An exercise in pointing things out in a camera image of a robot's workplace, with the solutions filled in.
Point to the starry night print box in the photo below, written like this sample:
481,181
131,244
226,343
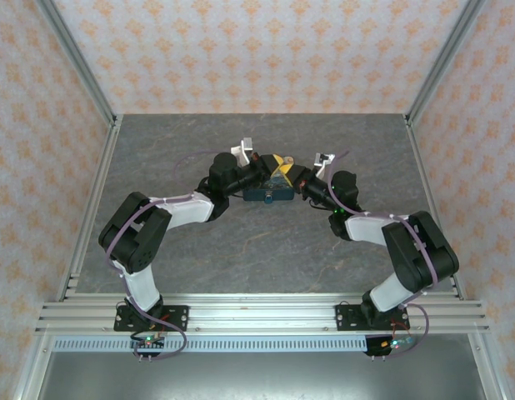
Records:
253,193

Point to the small padlock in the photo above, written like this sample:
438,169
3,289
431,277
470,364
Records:
268,199

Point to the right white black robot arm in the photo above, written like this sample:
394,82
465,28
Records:
420,250

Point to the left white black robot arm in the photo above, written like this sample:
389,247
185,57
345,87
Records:
132,237

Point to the aluminium mounting beam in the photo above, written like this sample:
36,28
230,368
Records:
261,314

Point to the grey metal panel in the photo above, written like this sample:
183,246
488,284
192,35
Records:
261,379

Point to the aluminium side rail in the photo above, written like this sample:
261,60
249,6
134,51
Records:
93,208
434,208

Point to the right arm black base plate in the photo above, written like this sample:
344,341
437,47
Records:
347,316

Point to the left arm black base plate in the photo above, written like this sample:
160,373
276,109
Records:
178,314

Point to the aluminium corner post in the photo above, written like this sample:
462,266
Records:
77,58
445,58

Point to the aluminium frame leg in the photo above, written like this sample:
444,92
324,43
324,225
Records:
486,371
32,371

